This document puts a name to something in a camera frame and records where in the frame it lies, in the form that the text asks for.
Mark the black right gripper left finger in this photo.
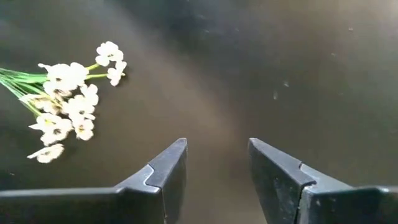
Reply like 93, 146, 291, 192
0, 138, 188, 224

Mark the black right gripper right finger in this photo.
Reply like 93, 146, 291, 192
248, 138, 398, 224

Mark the white artificial flower bunch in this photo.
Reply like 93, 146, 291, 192
0, 40, 127, 164

